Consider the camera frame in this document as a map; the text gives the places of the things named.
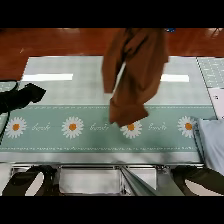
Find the white garment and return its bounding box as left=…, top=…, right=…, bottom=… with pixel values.
left=207, top=86, right=224, bottom=121

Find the brown shirt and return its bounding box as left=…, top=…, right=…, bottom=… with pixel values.
left=101, top=27, right=170, bottom=128

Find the silver frame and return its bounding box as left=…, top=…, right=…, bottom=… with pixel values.
left=0, top=162, right=208, bottom=197

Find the light blue garment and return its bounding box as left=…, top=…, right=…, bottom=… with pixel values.
left=194, top=117, right=224, bottom=177

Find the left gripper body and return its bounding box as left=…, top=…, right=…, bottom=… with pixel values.
left=23, top=82, right=47, bottom=104

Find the black cable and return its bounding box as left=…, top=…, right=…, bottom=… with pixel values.
left=0, top=112, right=10, bottom=142

